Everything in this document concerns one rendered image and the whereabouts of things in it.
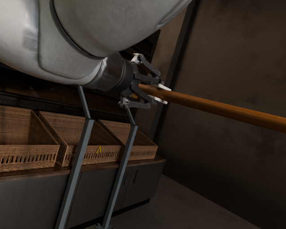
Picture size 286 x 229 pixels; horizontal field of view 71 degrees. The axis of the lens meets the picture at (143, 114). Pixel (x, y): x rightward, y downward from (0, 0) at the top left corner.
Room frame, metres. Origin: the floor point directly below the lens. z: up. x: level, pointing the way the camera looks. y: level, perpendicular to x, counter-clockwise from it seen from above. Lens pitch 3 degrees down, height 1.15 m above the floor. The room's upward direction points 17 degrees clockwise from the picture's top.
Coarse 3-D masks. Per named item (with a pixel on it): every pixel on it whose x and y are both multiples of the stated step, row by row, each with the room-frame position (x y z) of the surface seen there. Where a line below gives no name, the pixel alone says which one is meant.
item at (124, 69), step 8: (128, 64) 0.41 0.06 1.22; (136, 64) 0.46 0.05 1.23; (128, 72) 0.40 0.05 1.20; (136, 72) 0.46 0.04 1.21; (120, 80) 0.39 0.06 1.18; (128, 80) 0.41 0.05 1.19; (136, 80) 0.47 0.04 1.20; (112, 88) 0.40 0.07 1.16; (120, 88) 0.41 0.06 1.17; (128, 88) 0.45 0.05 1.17
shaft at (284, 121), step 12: (156, 96) 0.57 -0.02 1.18; (168, 96) 0.54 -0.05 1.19; (180, 96) 0.52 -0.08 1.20; (192, 96) 0.51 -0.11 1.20; (204, 108) 0.48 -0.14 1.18; (216, 108) 0.46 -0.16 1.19; (228, 108) 0.45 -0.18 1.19; (240, 108) 0.44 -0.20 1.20; (240, 120) 0.44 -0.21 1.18; (252, 120) 0.42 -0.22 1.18; (264, 120) 0.40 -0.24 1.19; (276, 120) 0.39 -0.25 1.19
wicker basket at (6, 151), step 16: (0, 112) 1.37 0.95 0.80; (16, 112) 1.45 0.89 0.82; (32, 112) 1.52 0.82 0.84; (0, 128) 1.36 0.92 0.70; (16, 128) 1.44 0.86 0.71; (32, 128) 1.49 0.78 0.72; (0, 144) 1.35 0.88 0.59; (16, 144) 1.43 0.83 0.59; (32, 144) 1.45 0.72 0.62; (48, 144) 1.34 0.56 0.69; (0, 160) 1.02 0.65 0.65; (16, 160) 1.19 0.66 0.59; (32, 160) 1.26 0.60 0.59; (48, 160) 1.24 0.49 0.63
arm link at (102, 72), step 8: (112, 56) 0.36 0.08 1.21; (120, 56) 0.38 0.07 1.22; (104, 64) 0.34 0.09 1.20; (112, 64) 0.36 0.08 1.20; (120, 64) 0.37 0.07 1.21; (104, 72) 0.35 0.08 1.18; (112, 72) 0.36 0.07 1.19; (120, 72) 0.38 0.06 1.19; (96, 80) 0.35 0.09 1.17; (104, 80) 0.36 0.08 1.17; (112, 80) 0.37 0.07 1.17; (96, 88) 0.37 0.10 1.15; (104, 88) 0.38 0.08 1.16
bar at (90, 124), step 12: (84, 108) 1.34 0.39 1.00; (132, 120) 1.71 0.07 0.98; (84, 132) 1.29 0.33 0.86; (132, 132) 1.67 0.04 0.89; (84, 144) 1.29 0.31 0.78; (132, 144) 1.69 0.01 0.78; (72, 168) 1.30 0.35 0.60; (120, 168) 1.68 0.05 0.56; (72, 180) 1.28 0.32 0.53; (120, 180) 1.68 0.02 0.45; (72, 192) 1.30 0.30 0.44; (108, 204) 1.68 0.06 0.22; (60, 216) 1.29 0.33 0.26; (108, 216) 1.67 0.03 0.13; (60, 228) 1.29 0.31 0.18; (96, 228) 1.65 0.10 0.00; (108, 228) 1.69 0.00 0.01
